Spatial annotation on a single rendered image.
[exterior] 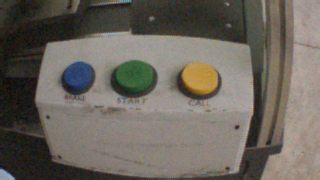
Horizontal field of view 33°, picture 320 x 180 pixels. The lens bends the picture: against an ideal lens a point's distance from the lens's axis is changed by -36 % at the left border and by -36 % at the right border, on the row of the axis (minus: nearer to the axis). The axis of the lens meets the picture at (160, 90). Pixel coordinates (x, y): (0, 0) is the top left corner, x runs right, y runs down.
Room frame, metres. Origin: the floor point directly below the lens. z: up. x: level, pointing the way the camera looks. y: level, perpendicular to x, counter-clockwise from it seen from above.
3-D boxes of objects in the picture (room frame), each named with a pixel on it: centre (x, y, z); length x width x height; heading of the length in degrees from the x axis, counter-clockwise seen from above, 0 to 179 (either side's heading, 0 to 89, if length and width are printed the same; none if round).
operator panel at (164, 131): (0.59, 0.03, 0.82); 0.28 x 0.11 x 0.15; 86
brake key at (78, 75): (0.58, 0.10, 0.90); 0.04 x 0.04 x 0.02
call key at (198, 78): (0.57, -0.04, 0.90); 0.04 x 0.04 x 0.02
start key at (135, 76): (0.58, 0.03, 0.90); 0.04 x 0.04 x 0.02
